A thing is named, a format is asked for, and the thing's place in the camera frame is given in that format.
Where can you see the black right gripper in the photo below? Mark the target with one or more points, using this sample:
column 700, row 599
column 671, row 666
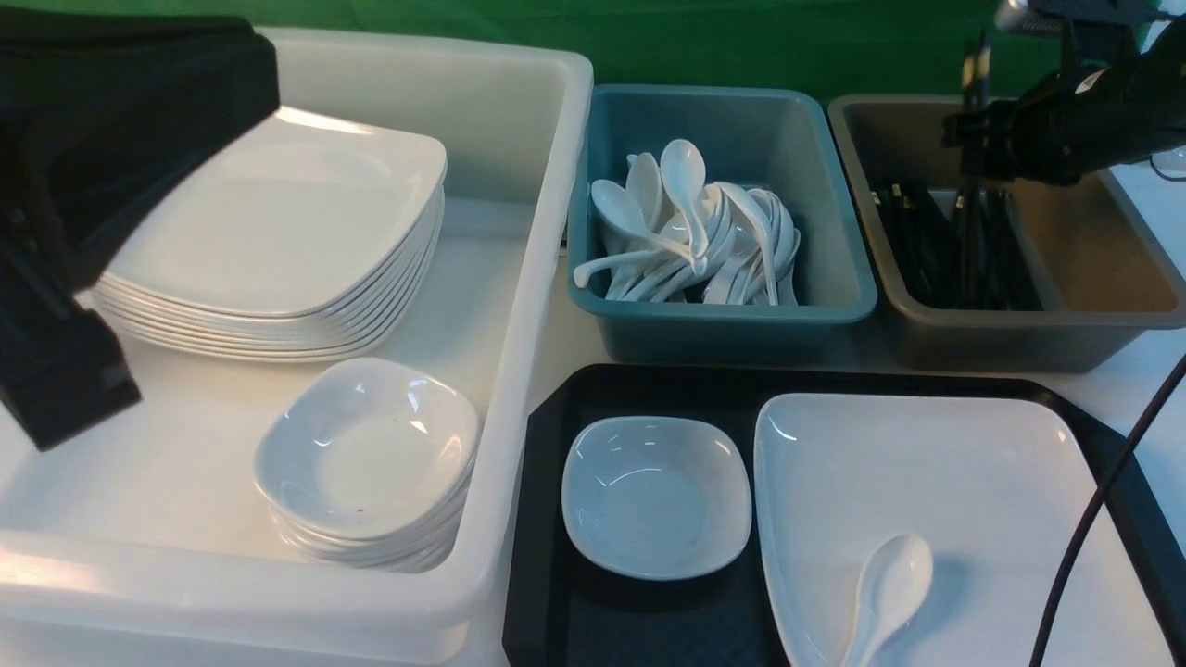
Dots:
column 1079, row 120

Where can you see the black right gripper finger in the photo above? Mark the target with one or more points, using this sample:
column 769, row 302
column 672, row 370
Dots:
column 104, row 115

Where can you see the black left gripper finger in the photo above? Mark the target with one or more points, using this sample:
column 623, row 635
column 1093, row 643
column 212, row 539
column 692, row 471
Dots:
column 63, row 370

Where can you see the large white square plate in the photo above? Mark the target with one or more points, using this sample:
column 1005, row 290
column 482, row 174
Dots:
column 995, row 486

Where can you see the white spoon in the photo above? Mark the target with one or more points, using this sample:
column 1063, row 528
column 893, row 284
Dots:
column 891, row 588

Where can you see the small white square bowl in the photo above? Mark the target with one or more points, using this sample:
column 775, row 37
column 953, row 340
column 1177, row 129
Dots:
column 656, row 498

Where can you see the brown plastic chopstick bin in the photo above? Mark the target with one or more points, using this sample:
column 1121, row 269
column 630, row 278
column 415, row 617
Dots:
column 1102, row 276

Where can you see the pile of black chopsticks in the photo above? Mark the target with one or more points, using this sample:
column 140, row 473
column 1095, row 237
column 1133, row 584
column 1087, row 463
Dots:
column 926, row 243

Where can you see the large white plastic bin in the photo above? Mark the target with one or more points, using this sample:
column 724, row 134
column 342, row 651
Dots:
column 144, row 542

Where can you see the green backdrop cloth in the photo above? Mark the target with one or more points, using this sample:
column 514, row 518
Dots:
column 822, row 48

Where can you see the stack of white plates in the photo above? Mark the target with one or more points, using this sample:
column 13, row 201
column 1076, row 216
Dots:
column 305, row 240

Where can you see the teal plastic spoon bin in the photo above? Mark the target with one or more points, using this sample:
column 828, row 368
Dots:
column 775, row 139

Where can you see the stack of white bowls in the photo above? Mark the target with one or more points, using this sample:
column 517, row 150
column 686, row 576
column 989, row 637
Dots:
column 370, row 467

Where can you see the pile of white spoons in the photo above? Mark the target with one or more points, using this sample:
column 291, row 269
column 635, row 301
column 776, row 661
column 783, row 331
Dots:
column 667, row 230

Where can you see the black serving tray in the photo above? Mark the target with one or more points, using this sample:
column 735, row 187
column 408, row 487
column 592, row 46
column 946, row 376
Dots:
column 562, row 610

